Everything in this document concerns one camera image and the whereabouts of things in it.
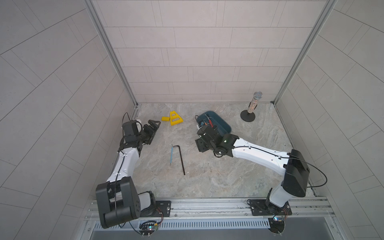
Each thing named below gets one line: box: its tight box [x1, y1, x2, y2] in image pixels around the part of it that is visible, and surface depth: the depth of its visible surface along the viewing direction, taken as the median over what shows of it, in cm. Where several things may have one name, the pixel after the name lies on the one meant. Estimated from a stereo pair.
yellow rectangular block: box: [161, 116, 170, 122], surface depth 107 cm
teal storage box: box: [197, 110, 232, 136], surface depth 106 cm
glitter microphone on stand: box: [240, 91, 263, 122], surface depth 101 cm
